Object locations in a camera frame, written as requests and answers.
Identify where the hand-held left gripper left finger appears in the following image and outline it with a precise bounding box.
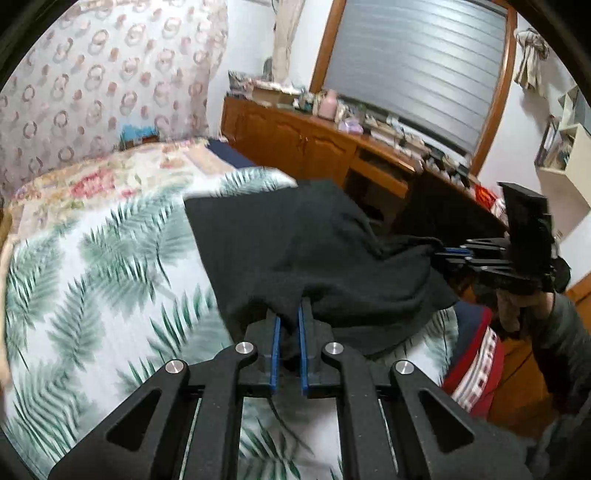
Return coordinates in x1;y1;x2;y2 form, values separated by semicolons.
48;308;282;480

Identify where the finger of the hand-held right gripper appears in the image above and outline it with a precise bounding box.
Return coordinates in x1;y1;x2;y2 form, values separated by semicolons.
444;239;509;260
431;257;509;278

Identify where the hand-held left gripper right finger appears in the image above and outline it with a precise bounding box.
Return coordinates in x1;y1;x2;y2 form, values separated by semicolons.
297;298;532;480

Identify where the black printed t-shirt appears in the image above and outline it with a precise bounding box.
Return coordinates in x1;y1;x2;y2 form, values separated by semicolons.
184;179;461;363

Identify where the person's right forearm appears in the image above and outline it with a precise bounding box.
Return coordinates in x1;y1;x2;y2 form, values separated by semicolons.
526;293;591;416

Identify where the person's right hand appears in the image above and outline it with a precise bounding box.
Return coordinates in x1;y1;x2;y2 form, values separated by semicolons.
496;292;555;334

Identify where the red striped cloth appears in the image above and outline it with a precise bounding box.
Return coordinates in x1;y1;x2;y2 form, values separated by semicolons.
441;305;507;419

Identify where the white shelf unit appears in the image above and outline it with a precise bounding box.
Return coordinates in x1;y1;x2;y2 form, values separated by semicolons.
533;85;591;209

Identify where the stack of books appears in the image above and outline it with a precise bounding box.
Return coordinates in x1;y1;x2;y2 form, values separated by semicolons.
369;115;430;156

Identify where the palm leaf bed sheet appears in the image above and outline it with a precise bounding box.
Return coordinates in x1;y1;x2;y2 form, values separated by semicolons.
0;166;461;480

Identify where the hanging beige cloth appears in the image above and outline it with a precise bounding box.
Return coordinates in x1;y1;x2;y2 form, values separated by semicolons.
513;28;550;96

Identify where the grey window blind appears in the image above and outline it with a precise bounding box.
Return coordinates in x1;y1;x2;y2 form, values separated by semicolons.
322;0;509;156

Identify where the navy mattress cover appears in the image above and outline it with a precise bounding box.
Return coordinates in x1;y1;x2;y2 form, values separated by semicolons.
207;138;260;169

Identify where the pink bottle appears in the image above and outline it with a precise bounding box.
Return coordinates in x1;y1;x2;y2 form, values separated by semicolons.
318;89;338;119

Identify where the wooden cabinet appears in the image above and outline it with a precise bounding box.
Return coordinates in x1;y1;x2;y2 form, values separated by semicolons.
221;96;509;241

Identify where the floral blanket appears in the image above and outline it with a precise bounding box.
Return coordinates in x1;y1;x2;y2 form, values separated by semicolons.
0;138;242;243

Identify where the cardboard box with blue cloth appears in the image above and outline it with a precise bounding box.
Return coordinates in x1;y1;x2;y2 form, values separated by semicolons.
119;124;160;151

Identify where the open cardboard box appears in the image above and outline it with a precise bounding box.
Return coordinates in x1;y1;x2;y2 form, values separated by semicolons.
252;83;301;107

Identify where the patterned pillow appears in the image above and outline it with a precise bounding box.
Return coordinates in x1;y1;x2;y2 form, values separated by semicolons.
227;69;260;98

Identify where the beige window curtain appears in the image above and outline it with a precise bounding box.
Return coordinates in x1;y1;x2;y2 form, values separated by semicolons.
271;0;306;85

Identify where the circle-patterned sheer curtain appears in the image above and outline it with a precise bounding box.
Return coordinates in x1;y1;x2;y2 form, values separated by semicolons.
0;0;230;198

